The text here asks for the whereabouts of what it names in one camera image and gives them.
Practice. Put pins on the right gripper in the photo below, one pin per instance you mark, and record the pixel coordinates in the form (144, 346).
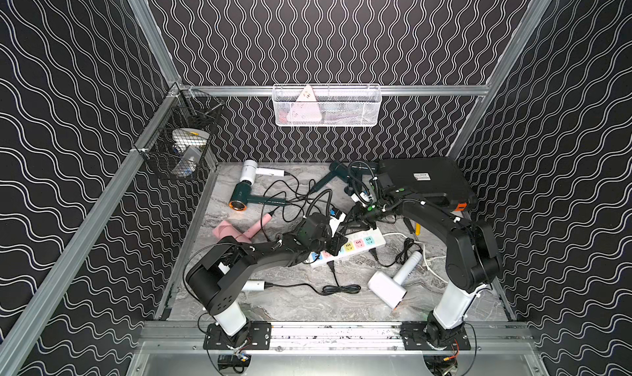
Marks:
(360, 211)

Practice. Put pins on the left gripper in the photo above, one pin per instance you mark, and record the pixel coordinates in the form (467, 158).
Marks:
(333, 242)

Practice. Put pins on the white multicolour power strip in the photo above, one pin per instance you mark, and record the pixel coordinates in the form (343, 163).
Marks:
(357, 243)

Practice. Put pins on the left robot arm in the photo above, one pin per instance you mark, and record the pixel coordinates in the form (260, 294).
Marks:
(217, 279)

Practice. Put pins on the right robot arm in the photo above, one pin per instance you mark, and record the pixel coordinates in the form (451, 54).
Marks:
(472, 258)

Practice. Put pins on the dark green hair dryer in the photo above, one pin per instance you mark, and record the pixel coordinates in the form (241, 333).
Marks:
(336, 170)

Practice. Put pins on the black plastic tool case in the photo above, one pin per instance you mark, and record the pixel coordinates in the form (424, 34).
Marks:
(436, 179)

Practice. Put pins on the large green orange hair dryer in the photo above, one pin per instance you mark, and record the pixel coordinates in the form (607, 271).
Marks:
(242, 197)

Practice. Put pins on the white hair dryer front left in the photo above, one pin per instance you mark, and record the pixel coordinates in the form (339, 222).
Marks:
(250, 285)

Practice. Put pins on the small white hair dryer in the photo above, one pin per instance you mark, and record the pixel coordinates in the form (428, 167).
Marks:
(251, 169)

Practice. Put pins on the pink hair dryer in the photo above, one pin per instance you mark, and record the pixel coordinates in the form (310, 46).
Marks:
(226, 229)

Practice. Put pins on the white hair dryer front right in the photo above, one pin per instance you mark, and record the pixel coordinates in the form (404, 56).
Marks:
(390, 289)

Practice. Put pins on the pink triangle card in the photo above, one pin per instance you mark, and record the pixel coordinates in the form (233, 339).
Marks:
(305, 110)

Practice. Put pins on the white bottle in mesh basket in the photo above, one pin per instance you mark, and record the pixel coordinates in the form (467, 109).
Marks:
(190, 156)

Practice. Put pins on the black cable large green dryer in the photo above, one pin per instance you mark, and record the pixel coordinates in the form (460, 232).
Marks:
(286, 196)

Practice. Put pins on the clear wall basket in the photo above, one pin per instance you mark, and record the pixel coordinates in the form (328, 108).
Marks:
(342, 105)

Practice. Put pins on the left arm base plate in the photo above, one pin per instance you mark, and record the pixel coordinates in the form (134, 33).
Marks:
(255, 335)

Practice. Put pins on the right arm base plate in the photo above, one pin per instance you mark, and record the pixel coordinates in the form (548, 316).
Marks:
(424, 336)

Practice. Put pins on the black wire mesh basket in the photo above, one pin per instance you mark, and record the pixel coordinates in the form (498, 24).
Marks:
(191, 119)

